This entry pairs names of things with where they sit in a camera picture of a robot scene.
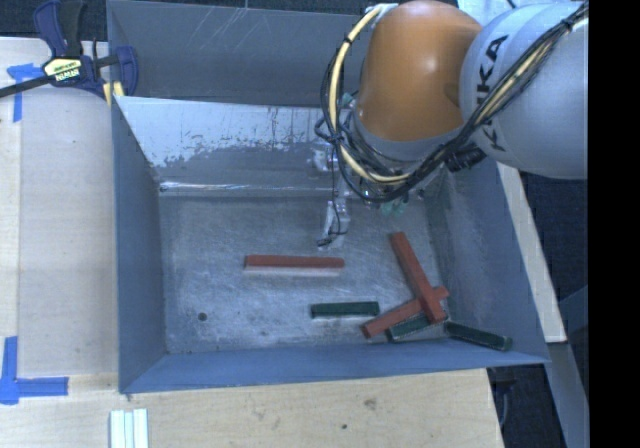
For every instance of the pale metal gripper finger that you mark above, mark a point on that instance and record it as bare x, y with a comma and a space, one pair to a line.
343, 221
330, 221

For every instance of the red-brown flat block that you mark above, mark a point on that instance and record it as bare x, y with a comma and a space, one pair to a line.
415, 271
392, 320
295, 262

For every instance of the dark green flat block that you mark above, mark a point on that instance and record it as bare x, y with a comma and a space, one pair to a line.
345, 309
407, 328
477, 336

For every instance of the grey metal bin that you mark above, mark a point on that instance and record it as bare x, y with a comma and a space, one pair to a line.
225, 276

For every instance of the black cylinder on white bracket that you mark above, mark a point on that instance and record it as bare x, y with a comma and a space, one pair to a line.
465, 159

